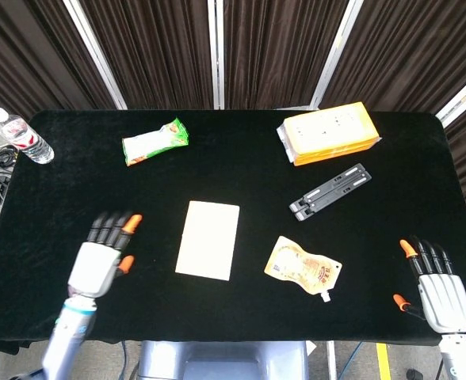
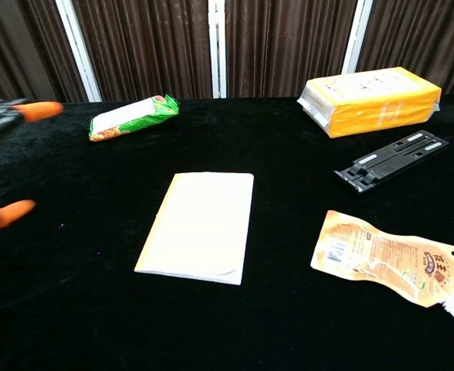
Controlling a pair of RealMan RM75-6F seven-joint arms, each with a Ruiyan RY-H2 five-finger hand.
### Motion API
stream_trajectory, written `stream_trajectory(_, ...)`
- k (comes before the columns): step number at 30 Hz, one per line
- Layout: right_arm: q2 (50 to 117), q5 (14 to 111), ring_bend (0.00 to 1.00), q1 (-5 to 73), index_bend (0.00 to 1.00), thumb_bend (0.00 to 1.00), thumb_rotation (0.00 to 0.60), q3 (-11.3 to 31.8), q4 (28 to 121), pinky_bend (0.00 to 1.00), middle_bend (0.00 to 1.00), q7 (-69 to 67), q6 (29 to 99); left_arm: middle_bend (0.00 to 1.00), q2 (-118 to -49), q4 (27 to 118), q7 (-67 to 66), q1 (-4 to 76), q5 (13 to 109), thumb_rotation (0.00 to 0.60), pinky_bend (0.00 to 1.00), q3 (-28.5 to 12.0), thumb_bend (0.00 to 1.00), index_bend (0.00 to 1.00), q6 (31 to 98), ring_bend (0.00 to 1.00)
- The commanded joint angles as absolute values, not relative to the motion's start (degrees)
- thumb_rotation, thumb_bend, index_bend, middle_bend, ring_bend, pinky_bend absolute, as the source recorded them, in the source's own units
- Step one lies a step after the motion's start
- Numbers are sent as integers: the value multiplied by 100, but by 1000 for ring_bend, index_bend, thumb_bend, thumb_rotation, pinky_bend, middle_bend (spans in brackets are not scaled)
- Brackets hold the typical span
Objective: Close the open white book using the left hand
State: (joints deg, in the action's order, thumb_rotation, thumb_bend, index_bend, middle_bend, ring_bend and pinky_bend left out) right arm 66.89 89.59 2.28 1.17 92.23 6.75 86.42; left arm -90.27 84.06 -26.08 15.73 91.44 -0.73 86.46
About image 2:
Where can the white paper booklet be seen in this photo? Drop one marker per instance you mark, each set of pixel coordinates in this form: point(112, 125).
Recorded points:
point(204, 224)

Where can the green white snack packet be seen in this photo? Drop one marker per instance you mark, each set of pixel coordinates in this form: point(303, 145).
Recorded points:
point(134, 116)

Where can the black velvet tablecloth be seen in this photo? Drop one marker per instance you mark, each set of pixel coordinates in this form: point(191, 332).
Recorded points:
point(227, 328)

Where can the brown pleated curtain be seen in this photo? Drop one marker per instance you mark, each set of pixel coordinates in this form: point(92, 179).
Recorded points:
point(424, 35)
point(146, 46)
point(285, 42)
point(18, 50)

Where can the black folding phone stand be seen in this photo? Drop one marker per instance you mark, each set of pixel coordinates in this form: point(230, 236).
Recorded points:
point(393, 158)

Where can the yellow tissue pack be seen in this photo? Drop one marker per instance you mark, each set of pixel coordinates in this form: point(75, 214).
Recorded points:
point(373, 102)

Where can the orange spout pouch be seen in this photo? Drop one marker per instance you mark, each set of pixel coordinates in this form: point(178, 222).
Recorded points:
point(389, 259)

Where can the white frame post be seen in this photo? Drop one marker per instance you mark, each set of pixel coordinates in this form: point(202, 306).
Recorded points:
point(356, 38)
point(78, 50)
point(217, 46)

